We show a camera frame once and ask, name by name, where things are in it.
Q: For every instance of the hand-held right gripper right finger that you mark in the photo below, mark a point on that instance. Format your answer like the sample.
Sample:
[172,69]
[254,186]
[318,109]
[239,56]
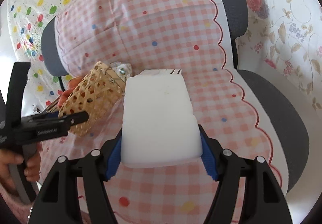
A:
[208,161]

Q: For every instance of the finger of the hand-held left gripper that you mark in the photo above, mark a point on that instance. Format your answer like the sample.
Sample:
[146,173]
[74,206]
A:
[57,123]

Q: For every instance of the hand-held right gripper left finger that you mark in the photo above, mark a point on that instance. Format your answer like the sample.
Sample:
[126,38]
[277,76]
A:
[114,161]

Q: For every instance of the woven bamboo basket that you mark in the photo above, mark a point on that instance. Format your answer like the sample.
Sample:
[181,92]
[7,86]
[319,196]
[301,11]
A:
[93,98]

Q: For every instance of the white foam block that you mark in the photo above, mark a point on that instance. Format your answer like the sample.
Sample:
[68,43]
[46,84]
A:
[158,118]

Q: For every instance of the clear plastic wrapper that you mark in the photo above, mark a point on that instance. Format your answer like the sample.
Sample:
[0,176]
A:
[123,69]

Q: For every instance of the person's left hand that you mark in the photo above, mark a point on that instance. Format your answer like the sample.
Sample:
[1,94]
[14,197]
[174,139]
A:
[10,158]

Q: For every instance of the red apple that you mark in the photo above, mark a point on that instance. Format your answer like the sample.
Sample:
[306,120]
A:
[74,83]

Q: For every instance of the grey office chair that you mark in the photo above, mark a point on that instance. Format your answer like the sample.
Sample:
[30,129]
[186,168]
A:
[276,103]

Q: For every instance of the pink fluffy rug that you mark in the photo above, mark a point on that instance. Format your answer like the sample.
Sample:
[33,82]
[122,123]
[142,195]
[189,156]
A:
[15,204]

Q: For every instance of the pink checked plastic cloth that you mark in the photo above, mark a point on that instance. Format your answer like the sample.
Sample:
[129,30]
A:
[163,25]

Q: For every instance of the floral wall cloth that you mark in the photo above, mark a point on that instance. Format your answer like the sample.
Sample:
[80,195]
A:
[289,25]

